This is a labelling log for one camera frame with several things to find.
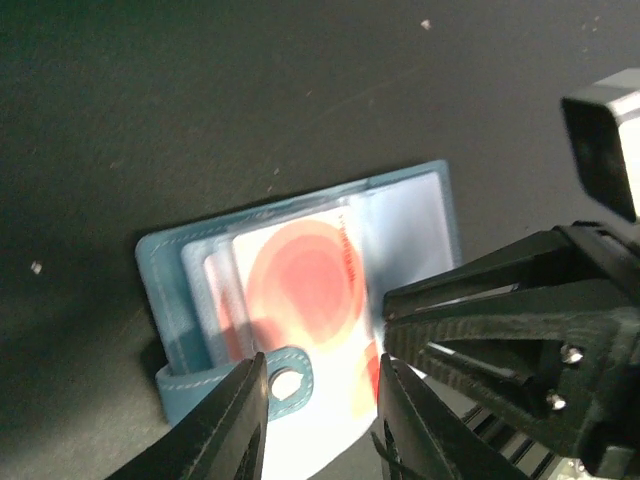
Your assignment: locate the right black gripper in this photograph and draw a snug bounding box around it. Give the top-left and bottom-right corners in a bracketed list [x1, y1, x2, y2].
[383, 224, 639, 478]

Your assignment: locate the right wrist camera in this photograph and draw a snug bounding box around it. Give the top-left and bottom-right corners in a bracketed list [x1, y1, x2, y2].
[561, 68, 639, 223]

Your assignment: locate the blue card holder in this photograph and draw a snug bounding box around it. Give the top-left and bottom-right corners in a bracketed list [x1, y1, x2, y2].
[136, 160, 461, 425]

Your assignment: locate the red circle card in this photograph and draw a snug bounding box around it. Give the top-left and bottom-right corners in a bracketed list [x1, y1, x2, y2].
[232, 204, 379, 479]

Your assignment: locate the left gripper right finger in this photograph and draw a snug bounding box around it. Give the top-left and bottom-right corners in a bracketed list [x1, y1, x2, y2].
[375, 354, 526, 480]

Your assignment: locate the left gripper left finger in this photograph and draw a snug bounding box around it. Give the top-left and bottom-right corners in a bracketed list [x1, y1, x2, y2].
[110, 353, 268, 480]

